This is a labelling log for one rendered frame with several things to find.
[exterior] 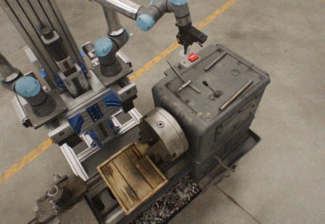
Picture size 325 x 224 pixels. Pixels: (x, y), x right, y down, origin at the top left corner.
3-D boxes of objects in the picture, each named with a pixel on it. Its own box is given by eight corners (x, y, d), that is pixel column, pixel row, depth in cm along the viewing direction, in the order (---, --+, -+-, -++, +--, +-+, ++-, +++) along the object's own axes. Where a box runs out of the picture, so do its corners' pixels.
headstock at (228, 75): (212, 76, 195) (216, 37, 164) (260, 112, 171) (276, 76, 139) (154, 117, 176) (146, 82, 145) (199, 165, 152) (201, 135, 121)
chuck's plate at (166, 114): (156, 121, 165) (154, 97, 138) (186, 156, 152) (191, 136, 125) (152, 124, 164) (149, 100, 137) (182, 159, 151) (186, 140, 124)
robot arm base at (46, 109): (29, 106, 154) (21, 96, 146) (51, 93, 159) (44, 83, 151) (37, 121, 147) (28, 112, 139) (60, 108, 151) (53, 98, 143)
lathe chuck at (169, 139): (152, 124, 164) (149, 100, 137) (182, 159, 151) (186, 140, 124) (141, 132, 161) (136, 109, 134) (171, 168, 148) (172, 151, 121)
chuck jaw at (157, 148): (161, 138, 138) (174, 151, 131) (162, 142, 142) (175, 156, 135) (146, 149, 135) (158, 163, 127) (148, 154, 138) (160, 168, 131)
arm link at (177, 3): (172, -11, 114) (188, -12, 109) (178, 10, 121) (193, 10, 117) (164, -3, 110) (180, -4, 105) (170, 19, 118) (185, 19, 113)
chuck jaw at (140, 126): (155, 132, 143) (145, 115, 140) (158, 134, 139) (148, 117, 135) (140, 142, 140) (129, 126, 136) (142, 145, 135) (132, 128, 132)
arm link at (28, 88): (36, 108, 140) (22, 94, 129) (21, 99, 145) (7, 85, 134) (51, 94, 145) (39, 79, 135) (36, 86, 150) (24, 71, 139)
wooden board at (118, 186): (135, 142, 165) (134, 139, 162) (168, 182, 147) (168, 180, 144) (97, 169, 156) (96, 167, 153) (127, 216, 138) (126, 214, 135)
